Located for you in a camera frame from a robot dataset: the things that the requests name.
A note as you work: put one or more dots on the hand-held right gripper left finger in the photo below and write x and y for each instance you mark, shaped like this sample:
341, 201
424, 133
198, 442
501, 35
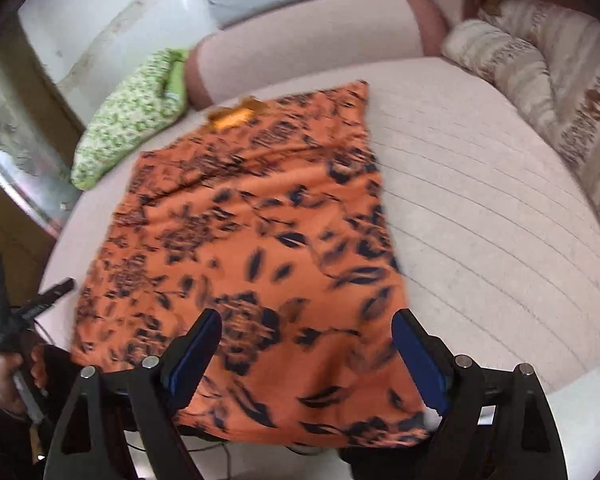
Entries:
196, 360

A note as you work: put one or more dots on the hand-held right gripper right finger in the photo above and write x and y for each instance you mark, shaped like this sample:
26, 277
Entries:
420, 360

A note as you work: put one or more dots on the orange floral garment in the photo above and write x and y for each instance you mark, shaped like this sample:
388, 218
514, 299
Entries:
260, 220

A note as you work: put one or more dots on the person's left hand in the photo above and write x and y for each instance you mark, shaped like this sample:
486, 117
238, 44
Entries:
4, 385

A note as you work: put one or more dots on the pink quilted bed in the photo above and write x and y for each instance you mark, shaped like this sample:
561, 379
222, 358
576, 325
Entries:
480, 210

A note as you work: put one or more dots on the green patterned pillow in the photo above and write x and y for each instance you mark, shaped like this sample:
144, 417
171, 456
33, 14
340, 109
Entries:
125, 125

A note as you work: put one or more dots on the beige striped blanket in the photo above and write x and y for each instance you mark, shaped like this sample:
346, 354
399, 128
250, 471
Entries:
530, 60

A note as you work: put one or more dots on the silver metal frame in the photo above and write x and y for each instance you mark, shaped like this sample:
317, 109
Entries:
20, 160

